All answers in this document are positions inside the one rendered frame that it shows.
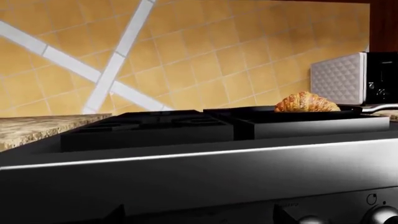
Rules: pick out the speckled granite kitchen counter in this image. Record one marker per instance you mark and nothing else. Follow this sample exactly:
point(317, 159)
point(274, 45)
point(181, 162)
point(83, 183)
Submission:
point(34, 130)

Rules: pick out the black stove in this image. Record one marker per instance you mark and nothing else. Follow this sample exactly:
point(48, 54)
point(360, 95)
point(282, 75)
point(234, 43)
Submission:
point(174, 177)

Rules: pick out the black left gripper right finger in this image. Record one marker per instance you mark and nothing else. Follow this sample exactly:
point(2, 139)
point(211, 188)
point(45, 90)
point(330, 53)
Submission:
point(281, 217)

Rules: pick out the silver stove knob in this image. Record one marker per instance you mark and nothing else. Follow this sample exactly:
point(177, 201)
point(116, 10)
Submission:
point(311, 220)
point(385, 215)

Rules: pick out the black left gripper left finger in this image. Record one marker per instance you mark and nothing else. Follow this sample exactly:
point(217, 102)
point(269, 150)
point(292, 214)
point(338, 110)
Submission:
point(116, 217)

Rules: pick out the black frying pan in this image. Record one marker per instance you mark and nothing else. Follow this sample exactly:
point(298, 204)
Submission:
point(311, 113)

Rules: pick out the white and black microwave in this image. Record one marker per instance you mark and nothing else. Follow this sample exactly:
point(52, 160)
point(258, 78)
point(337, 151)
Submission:
point(339, 79)

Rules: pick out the dark brown wooden cabinet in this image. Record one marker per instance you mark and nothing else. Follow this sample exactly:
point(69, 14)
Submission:
point(384, 25)

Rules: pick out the black stove grate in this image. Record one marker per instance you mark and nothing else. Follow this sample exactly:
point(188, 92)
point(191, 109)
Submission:
point(311, 127)
point(146, 137)

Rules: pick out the golden brown croissant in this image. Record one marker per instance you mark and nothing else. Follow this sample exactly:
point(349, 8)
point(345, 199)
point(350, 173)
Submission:
point(306, 102)

